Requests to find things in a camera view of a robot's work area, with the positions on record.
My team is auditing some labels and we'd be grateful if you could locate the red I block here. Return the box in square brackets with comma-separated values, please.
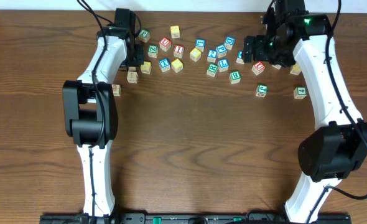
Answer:
[174, 45, 185, 58]

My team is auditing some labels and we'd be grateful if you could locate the blue 2 block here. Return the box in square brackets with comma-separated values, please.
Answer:
[207, 50, 217, 63]

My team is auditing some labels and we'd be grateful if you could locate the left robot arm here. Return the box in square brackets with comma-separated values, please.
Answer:
[62, 8, 144, 223]

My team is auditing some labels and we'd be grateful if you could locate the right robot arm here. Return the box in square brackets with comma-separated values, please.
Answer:
[243, 0, 367, 223]

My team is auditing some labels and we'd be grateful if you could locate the green Z block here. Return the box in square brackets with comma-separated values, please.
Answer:
[147, 45, 158, 58]

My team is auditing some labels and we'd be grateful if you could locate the plain wooden block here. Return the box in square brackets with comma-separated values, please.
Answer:
[127, 72, 139, 83]

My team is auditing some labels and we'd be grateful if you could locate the red U block right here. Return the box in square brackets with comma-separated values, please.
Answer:
[251, 62, 266, 75]

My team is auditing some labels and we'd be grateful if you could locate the red u block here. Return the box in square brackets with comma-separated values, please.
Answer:
[251, 62, 266, 75]
[159, 37, 172, 52]

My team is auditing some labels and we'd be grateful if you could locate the blue 5 block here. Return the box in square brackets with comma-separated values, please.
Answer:
[236, 50, 244, 64]

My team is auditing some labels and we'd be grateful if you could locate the green J block top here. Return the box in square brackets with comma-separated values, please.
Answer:
[138, 29, 151, 43]

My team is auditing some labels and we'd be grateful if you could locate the green j block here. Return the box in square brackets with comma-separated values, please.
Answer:
[138, 29, 151, 43]
[255, 84, 268, 98]

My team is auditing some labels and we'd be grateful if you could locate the yellow K block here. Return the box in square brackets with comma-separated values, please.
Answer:
[272, 64, 282, 70]

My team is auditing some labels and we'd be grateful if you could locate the blue T block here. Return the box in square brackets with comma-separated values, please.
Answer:
[159, 58, 170, 72]

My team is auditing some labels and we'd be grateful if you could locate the blue D block upper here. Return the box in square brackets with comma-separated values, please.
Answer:
[224, 36, 236, 50]

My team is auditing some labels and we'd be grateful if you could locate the red U block left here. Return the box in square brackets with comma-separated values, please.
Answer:
[159, 37, 172, 52]

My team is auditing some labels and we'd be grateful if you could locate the plain block lower left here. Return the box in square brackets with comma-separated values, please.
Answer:
[112, 84, 122, 96]

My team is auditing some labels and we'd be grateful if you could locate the green B block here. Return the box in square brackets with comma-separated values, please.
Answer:
[229, 71, 241, 84]

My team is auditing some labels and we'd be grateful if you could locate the blue P block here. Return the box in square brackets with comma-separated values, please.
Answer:
[216, 44, 228, 58]

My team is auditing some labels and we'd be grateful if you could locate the yellow S block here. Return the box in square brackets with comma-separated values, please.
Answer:
[171, 58, 184, 73]

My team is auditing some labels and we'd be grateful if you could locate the blue L block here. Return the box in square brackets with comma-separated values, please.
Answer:
[218, 58, 229, 72]

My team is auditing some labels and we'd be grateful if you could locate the yellow G block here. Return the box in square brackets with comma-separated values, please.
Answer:
[290, 62, 302, 75]

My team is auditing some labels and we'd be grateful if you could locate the green J block lower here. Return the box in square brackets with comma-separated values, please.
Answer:
[255, 84, 268, 98]

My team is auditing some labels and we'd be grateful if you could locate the yellow block top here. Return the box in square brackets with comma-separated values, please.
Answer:
[170, 26, 180, 39]

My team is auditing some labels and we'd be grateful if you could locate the green R block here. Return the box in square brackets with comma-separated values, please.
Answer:
[207, 63, 218, 77]

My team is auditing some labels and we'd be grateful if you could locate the yellow C block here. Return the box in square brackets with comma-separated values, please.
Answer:
[190, 47, 202, 62]

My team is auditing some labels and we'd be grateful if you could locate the green 4 block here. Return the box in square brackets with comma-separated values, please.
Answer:
[293, 86, 307, 100]

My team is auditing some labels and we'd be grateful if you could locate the blue 1 block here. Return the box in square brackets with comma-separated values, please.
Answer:
[195, 39, 205, 52]

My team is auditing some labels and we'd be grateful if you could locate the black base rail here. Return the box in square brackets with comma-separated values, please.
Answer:
[40, 212, 352, 224]

